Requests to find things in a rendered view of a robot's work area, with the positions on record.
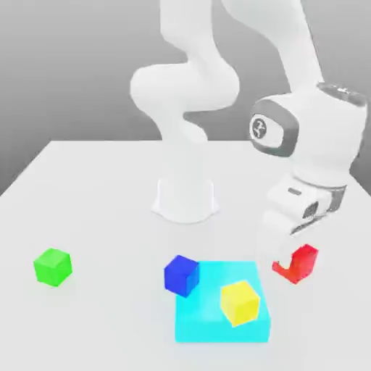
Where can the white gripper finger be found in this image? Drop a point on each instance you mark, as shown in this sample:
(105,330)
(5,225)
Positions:
(285,258)

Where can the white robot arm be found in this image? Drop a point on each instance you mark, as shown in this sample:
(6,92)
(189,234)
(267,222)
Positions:
(185,84)

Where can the small green cube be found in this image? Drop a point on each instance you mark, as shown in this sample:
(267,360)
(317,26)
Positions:
(52,268)

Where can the small blue cube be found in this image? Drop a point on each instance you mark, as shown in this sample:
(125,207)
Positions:
(180,276)

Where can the large cyan box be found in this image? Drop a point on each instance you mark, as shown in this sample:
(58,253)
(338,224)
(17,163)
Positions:
(203,321)

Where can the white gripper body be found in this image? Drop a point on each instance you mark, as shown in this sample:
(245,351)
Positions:
(275,232)

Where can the small yellow cube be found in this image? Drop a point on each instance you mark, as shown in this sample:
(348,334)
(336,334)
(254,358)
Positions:
(239,303)

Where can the small red cube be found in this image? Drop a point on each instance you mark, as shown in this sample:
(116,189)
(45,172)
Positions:
(303,265)

